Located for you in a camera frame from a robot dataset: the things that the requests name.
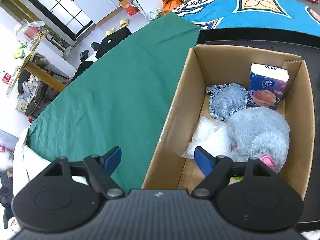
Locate clear plastic bag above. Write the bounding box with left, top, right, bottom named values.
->
left=181, top=116, right=231, bottom=159

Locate grey fluffy plush toy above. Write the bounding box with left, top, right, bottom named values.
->
left=226, top=107, right=290, bottom=173

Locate denim fabric pouch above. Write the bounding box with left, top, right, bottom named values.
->
left=206, top=83, right=248, bottom=122

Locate blue tissue pack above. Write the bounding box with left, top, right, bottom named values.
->
left=247, top=63, right=289, bottom=110

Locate green bed sheet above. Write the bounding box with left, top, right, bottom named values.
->
left=27, top=12, right=200, bottom=191

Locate brown cardboard box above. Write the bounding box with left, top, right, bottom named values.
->
left=142, top=45, right=316, bottom=197

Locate black slipper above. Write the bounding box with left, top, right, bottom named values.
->
left=80, top=50, right=89, bottom=62

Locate black dice-pattern stool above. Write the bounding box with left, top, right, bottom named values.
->
left=95, top=27, right=132, bottom=59

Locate yellow slipper left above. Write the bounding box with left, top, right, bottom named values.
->
left=105, top=28, right=116, bottom=37

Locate yellow slipper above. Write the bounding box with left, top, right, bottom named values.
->
left=119, top=18, right=129, bottom=29
left=105, top=28, right=116, bottom=37

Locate yellow slipper right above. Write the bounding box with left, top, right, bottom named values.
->
left=119, top=18, right=129, bottom=29

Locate large black tray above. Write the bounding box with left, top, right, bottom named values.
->
left=197, top=28, right=319, bottom=230

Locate white kitchen cabinet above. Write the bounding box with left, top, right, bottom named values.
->
left=72, top=0, right=126, bottom=26

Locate orange cardboard box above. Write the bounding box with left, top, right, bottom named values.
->
left=118, top=0, right=138, bottom=16

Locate blue patterned blanket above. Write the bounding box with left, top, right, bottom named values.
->
left=173, top=0, right=319, bottom=36

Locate orange gift bag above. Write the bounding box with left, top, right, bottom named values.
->
left=162, top=0, right=184, bottom=14

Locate black-framed glass door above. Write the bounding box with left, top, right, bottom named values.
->
left=28, top=0, right=93, bottom=41

